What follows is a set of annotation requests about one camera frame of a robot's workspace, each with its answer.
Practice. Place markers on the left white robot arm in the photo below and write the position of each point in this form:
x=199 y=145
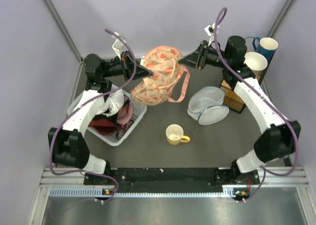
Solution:
x=67 y=145

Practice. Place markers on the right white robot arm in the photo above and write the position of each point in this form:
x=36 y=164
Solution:
x=279 y=136

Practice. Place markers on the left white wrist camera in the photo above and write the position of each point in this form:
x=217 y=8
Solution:
x=118 y=46

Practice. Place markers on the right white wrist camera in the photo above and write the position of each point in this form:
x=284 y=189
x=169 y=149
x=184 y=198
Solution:
x=210 y=32

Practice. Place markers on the white bowl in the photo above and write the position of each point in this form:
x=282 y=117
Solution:
x=256 y=62

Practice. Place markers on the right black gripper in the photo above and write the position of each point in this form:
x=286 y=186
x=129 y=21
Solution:
x=199 y=56

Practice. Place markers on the wooden black frame shelf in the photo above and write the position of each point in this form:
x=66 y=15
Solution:
x=231 y=99

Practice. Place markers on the pink bra in basket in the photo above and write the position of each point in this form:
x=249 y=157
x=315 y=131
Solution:
x=125 y=114

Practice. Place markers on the yellow mug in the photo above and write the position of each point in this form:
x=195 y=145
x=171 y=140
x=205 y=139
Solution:
x=175 y=135

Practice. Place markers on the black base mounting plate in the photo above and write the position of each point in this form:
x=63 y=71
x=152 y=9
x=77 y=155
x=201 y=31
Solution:
x=178 y=180

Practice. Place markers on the dark red bra in basket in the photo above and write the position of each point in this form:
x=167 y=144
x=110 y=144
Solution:
x=104 y=126

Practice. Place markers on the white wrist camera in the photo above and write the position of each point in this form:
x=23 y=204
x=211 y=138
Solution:
x=210 y=32
x=118 y=46

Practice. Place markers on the blue white mug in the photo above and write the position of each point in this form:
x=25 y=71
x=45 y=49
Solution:
x=265 y=46

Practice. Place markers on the white plastic basket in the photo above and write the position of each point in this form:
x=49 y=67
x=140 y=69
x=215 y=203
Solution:
x=131 y=118

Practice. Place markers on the peach floral laundry bag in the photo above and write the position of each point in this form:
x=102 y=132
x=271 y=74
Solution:
x=158 y=88

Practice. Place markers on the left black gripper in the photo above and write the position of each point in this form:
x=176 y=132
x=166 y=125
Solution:
x=127 y=63

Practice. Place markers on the white mesh laundry bag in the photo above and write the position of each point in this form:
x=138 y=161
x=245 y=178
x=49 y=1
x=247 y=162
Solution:
x=206 y=106

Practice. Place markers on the white garment in basket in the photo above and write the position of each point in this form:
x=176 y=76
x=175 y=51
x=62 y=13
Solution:
x=113 y=104

